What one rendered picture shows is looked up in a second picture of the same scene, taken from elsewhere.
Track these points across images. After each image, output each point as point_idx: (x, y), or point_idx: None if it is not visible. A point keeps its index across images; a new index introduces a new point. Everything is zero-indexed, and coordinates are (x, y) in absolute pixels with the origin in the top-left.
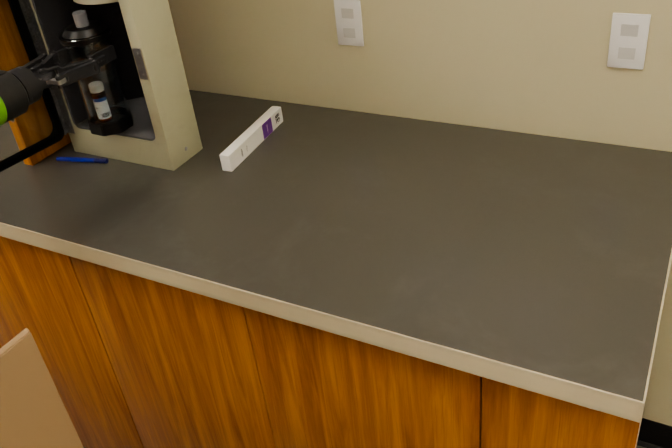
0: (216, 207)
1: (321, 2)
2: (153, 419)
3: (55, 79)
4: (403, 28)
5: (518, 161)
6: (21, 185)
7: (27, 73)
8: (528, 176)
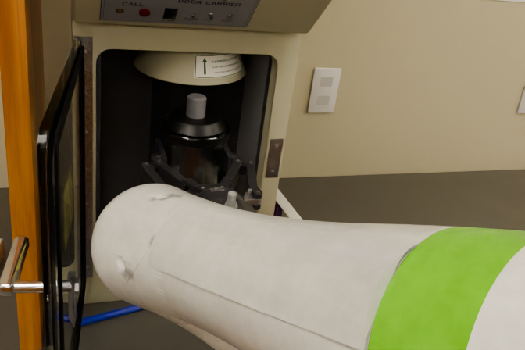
0: None
1: (298, 71)
2: None
3: (251, 198)
4: (374, 93)
5: (494, 194)
6: None
7: (238, 196)
8: (519, 204)
